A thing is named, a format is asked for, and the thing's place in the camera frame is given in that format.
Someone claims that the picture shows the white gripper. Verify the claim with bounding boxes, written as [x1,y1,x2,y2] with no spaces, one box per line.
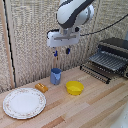
[46,28,81,58]

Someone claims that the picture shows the blue cup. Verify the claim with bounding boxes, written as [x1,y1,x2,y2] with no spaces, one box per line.
[49,67,63,86]

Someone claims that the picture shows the yellow bowl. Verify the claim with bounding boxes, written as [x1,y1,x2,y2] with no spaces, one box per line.
[65,80,85,97]

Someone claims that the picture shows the orange bread piece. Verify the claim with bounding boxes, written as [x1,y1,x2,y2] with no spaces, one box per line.
[34,82,49,94]

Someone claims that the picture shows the black metal rack appliance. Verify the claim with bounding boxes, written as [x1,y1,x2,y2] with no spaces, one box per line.
[79,36,128,85]

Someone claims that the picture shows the white patterned plate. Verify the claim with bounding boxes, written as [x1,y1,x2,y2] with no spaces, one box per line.
[2,87,48,120]

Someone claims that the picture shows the black cable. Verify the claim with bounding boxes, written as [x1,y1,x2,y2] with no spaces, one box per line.
[79,13,128,37]

